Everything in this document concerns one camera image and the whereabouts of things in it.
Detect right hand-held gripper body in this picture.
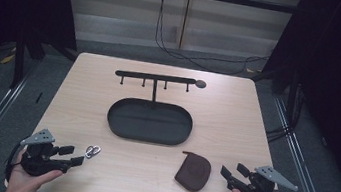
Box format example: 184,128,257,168
239,162,301,192

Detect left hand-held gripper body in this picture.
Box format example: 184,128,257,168
15,125,70,182

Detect silver carabiner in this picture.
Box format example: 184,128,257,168
84,144,103,161

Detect brown leather pouch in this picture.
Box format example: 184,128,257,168
172,150,215,192

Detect black hook rack with tray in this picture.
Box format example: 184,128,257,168
104,67,209,150

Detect person's left hand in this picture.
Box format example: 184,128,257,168
5,148,67,192

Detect yellow tape scrap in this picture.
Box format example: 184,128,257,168
0,51,17,66

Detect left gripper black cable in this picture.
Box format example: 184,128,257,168
3,141,24,184

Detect bundle of black floor cables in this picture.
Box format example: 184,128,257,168
264,122,293,146

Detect black wall cable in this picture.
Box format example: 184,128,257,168
150,0,278,81

